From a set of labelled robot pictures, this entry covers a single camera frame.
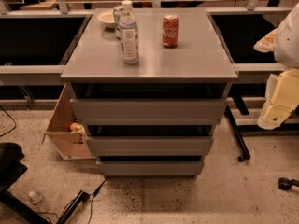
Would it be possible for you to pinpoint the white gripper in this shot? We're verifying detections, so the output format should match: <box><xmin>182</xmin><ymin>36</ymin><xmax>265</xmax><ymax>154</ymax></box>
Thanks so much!
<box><xmin>257</xmin><ymin>68</ymin><xmax>299</xmax><ymax>130</ymax></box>

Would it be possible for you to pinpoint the grey bottom drawer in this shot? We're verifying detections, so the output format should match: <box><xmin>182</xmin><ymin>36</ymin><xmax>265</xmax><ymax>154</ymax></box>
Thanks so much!
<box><xmin>96</xmin><ymin>161</ymin><xmax>204</xmax><ymax>176</ymax></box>

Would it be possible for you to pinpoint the grey drawer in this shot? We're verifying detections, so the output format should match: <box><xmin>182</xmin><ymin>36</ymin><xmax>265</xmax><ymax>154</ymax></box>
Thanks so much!
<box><xmin>70</xmin><ymin>99</ymin><xmax>226</xmax><ymax>125</ymax></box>
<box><xmin>96</xmin><ymin>161</ymin><xmax>204</xmax><ymax>176</ymax></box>
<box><xmin>87</xmin><ymin>136</ymin><xmax>213</xmax><ymax>156</ymax></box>

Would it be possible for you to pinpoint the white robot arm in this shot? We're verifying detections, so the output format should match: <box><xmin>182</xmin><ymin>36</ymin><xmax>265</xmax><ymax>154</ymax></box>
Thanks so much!
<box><xmin>253</xmin><ymin>4</ymin><xmax>299</xmax><ymax>130</ymax></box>

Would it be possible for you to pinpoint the grey drawer cabinet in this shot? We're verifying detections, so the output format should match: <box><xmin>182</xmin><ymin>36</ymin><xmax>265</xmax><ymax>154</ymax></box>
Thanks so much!
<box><xmin>60</xmin><ymin>7</ymin><xmax>240</xmax><ymax>177</ymax></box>

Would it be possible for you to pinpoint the grey middle drawer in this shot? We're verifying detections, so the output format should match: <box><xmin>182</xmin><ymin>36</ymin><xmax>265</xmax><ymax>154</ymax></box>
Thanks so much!
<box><xmin>87</xmin><ymin>136</ymin><xmax>213</xmax><ymax>156</ymax></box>

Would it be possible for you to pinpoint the grey top drawer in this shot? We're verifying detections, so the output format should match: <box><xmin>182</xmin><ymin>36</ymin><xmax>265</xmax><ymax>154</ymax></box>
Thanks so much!
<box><xmin>70</xmin><ymin>99</ymin><xmax>226</xmax><ymax>125</ymax></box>

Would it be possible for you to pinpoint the black table leg with caster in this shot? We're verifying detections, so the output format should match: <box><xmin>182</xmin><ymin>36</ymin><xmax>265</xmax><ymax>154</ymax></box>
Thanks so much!
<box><xmin>224</xmin><ymin>106</ymin><xmax>250</xmax><ymax>162</ymax></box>

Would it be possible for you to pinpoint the black caster wheel right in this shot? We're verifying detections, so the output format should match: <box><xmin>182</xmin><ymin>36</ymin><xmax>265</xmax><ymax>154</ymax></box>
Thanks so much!
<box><xmin>278</xmin><ymin>177</ymin><xmax>299</xmax><ymax>190</ymax></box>

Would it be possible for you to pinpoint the red cola can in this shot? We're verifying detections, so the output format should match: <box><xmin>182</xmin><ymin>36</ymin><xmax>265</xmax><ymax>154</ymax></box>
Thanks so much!
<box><xmin>163</xmin><ymin>14</ymin><xmax>179</xmax><ymax>48</ymax></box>

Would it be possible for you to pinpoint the clear plastic water bottle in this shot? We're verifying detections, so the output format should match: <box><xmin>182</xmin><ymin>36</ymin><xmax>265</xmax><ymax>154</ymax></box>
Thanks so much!
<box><xmin>119</xmin><ymin>0</ymin><xmax>139</xmax><ymax>64</ymax></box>

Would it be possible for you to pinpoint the white ceramic bowl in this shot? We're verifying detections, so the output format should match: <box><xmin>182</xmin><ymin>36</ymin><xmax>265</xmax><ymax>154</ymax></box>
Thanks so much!
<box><xmin>96</xmin><ymin>10</ymin><xmax>115</xmax><ymax>29</ymax></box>

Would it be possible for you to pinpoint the orange fruit in box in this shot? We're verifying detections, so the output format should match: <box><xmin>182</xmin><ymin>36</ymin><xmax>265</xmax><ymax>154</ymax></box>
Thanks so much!
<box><xmin>69</xmin><ymin>122</ymin><xmax>78</xmax><ymax>132</ymax></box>

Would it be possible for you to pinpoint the cardboard box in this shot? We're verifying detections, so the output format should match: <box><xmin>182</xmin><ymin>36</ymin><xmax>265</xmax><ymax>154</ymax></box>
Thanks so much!
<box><xmin>45</xmin><ymin>87</ymin><xmax>93</xmax><ymax>160</ymax></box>

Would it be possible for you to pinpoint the black bar on floor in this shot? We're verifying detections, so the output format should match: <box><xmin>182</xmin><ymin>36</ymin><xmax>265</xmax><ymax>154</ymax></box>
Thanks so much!
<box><xmin>56</xmin><ymin>190</ymin><xmax>90</xmax><ymax>224</ymax></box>

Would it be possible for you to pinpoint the plastic bottle on floor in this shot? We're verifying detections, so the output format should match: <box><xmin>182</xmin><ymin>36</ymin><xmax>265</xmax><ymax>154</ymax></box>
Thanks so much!
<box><xmin>28</xmin><ymin>191</ymin><xmax>50</xmax><ymax>213</ymax></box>

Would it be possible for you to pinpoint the black chair base left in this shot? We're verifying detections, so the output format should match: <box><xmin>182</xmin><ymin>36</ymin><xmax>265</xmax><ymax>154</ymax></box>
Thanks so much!
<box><xmin>0</xmin><ymin>142</ymin><xmax>50</xmax><ymax>224</ymax></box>

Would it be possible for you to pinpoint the black cable on floor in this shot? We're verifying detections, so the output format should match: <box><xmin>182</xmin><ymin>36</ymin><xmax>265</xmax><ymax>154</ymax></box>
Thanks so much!
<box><xmin>36</xmin><ymin>175</ymin><xmax>109</xmax><ymax>224</ymax></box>

